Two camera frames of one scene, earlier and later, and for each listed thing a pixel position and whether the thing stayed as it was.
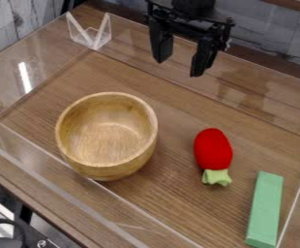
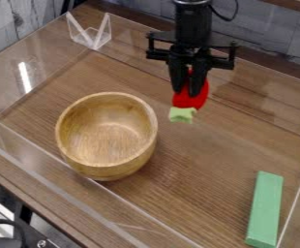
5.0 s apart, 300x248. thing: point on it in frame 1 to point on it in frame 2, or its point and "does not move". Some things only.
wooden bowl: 106,133 does not move
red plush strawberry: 213,155 to 185,104
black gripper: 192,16 to 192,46
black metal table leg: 21,212 does not move
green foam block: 265,212 does not move
